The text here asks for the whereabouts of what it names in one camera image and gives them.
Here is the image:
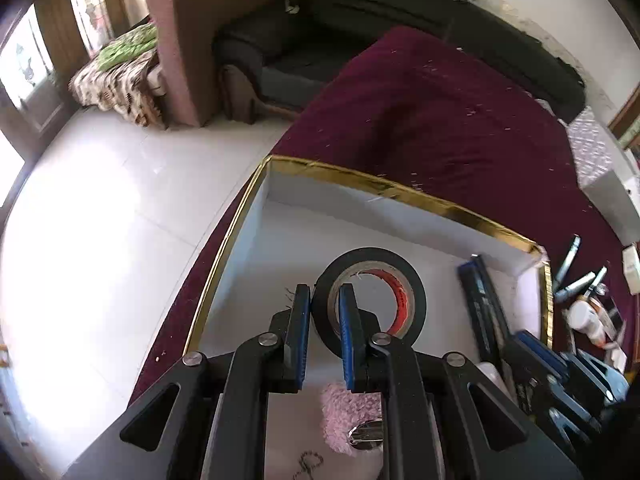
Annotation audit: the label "black tape roll red core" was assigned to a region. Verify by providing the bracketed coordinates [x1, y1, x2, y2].
[311, 247, 428, 358]

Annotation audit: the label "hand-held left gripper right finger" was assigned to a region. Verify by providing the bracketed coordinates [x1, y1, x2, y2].
[339, 283, 583, 480]

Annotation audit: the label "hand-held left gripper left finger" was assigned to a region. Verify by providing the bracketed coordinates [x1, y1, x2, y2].
[65, 283, 311, 480]

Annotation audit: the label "white bottle red label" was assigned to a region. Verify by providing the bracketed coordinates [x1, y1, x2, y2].
[567, 299, 608, 347]

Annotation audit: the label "brown patterned blanket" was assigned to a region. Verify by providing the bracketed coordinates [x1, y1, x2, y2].
[67, 50, 168, 128]

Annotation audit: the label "maroon armchair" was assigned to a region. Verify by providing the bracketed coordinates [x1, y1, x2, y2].
[145, 0, 303, 128]

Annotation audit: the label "green cloth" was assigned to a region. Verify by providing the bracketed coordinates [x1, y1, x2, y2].
[95, 24, 160, 73]

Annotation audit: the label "gold cardboard box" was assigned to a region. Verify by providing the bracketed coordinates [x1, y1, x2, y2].
[182, 155, 555, 480]

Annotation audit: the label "wooden glass door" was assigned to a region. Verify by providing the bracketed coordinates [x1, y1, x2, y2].
[0, 0, 128, 211]

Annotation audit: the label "wooden cabinet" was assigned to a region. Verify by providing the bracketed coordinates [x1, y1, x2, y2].
[607, 80, 640, 151]

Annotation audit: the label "white flat box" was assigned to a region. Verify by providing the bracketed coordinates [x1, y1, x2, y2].
[621, 244, 640, 296]

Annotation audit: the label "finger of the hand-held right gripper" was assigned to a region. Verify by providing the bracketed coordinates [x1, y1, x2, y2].
[502, 330, 607, 461]
[560, 350, 631, 407]

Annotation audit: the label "maroon blanket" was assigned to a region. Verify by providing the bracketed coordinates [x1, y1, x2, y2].
[127, 25, 640, 411]

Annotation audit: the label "large grey box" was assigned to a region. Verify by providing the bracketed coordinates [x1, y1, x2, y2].
[567, 106, 640, 248]

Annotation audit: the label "black sofa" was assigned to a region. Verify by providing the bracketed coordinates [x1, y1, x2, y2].
[215, 0, 587, 123]

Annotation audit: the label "silver pens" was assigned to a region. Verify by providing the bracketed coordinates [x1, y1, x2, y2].
[552, 234, 583, 293]

